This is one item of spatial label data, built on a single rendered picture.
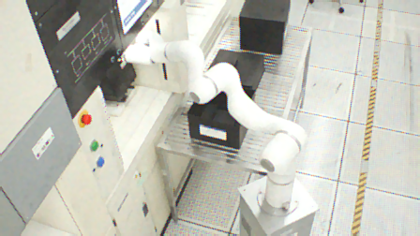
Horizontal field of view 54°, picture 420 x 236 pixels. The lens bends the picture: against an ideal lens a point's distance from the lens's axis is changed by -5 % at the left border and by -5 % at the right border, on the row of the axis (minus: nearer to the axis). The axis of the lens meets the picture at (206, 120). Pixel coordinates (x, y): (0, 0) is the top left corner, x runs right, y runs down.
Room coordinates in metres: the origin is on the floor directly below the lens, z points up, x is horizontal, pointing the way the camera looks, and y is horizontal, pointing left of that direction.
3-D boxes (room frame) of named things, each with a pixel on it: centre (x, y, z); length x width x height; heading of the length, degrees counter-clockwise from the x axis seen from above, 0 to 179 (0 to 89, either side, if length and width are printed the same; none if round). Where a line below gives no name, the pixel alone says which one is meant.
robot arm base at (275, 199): (1.09, -0.30, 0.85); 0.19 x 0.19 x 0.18
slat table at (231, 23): (1.95, -0.26, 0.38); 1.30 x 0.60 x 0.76; 157
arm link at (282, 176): (1.07, -0.28, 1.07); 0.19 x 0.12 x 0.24; 136
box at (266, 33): (2.32, -0.42, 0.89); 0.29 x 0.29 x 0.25; 71
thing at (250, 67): (1.94, -0.19, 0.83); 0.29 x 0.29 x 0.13; 66
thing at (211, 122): (1.58, -0.08, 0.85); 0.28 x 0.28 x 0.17; 66
